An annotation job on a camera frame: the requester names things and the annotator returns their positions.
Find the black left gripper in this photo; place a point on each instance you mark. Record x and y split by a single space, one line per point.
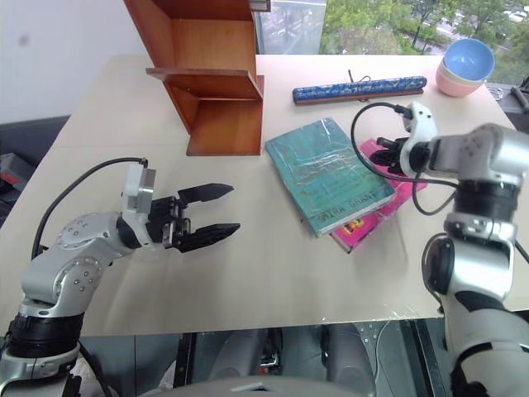
167 225

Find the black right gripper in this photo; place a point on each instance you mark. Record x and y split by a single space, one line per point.
396 162

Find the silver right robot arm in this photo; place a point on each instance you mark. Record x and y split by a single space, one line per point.
475 248

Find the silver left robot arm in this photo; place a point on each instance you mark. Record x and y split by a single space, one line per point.
49 273

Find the teal book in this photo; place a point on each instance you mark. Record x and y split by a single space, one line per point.
326 173

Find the pink book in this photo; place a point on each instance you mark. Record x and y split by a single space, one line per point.
363 229

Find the wooden bookshelf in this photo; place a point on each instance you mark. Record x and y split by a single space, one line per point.
215 82

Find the blue patterned scroll box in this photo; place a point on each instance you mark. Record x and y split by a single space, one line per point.
359 88

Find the pink bowl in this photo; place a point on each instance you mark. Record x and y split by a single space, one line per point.
454 87

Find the pale green bowl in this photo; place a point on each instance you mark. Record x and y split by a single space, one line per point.
448 74

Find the blue bowl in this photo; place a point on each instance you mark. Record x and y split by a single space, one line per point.
469 60

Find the grey robot torso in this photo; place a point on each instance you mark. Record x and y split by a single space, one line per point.
268 386

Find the black box with red label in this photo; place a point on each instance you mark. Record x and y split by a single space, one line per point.
12 178

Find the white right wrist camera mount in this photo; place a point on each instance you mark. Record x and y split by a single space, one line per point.
421 120

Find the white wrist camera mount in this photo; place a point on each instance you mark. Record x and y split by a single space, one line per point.
421 120
138 194

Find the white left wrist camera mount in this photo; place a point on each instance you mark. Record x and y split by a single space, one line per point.
138 194

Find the black table frame bar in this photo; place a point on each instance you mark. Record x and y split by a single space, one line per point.
186 360
427 355

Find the dark window frame post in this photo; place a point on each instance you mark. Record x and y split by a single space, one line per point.
261 25

